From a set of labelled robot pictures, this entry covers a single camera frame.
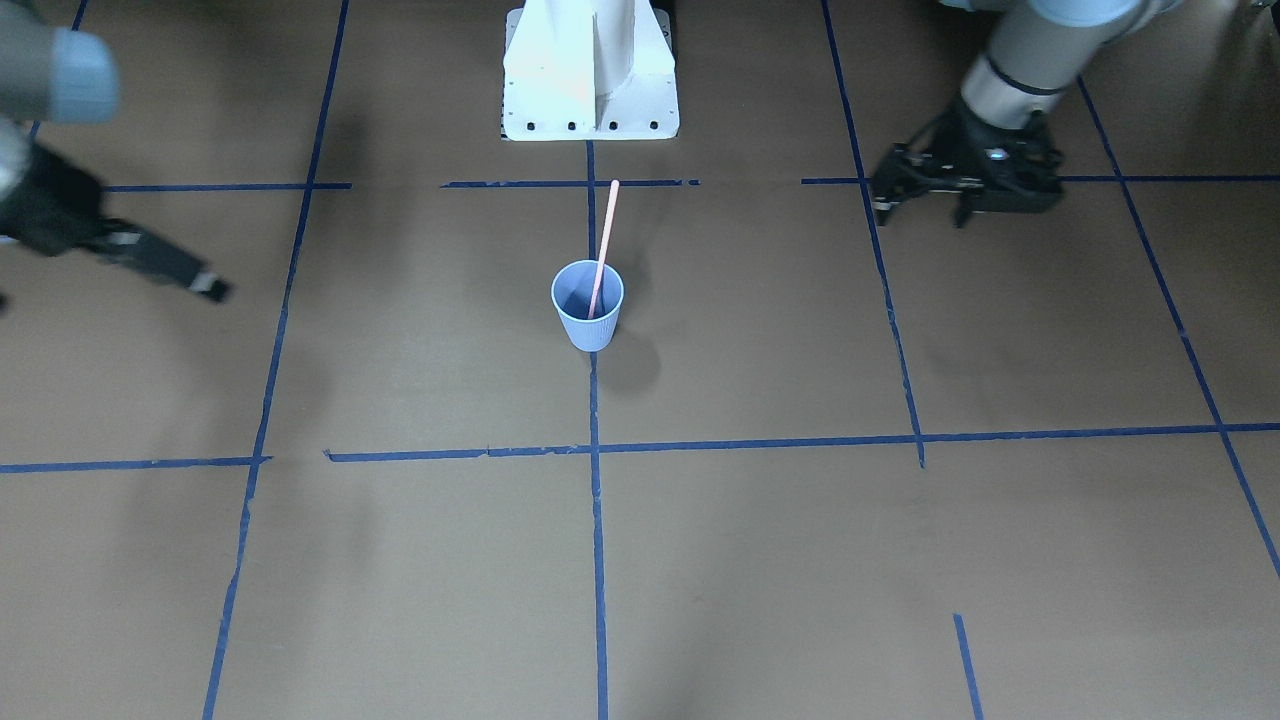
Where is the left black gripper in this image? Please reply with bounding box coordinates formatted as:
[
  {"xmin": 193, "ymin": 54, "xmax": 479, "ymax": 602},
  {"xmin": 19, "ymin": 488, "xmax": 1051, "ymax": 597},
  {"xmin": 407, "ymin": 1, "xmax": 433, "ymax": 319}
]
[{"xmin": 870, "ymin": 97, "xmax": 1065, "ymax": 229}]

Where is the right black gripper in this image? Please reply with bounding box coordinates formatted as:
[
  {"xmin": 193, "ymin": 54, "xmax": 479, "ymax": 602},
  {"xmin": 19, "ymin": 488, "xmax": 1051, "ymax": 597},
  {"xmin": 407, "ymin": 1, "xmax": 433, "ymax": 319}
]
[{"xmin": 1, "ymin": 145, "xmax": 233, "ymax": 304}]

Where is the pink chopstick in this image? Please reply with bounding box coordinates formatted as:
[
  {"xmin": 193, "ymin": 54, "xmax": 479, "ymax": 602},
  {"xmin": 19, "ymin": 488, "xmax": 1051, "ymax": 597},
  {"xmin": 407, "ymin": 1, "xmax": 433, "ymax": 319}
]
[{"xmin": 588, "ymin": 179, "xmax": 621, "ymax": 320}]

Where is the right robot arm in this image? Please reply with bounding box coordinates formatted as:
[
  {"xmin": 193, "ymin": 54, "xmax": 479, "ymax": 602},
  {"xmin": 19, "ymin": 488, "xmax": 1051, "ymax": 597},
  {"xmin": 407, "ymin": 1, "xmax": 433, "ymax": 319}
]
[{"xmin": 1, "ymin": 1, "xmax": 232, "ymax": 304}]

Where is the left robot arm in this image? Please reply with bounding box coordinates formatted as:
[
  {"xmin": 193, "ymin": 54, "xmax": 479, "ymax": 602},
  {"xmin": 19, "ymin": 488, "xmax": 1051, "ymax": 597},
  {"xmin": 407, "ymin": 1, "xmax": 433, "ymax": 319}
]
[{"xmin": 869, "ymin": 1, "xmax": 1175, "ymax": 228}]

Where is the blue ribbed plastic cup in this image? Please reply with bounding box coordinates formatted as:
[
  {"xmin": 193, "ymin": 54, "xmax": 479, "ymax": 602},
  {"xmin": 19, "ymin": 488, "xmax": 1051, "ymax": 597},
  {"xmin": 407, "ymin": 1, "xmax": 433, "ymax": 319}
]
[{"xmin": 550, "ymin": 260, "xmax": 626, "ymax": 354}]

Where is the white mounting pillar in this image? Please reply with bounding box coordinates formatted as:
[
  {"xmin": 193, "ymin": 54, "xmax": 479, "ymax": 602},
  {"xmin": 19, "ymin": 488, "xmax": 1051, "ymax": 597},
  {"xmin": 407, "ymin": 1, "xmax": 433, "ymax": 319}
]
[{"xmin": 500, "ymin": 1, "xmax": 681, "ymax": 142}]

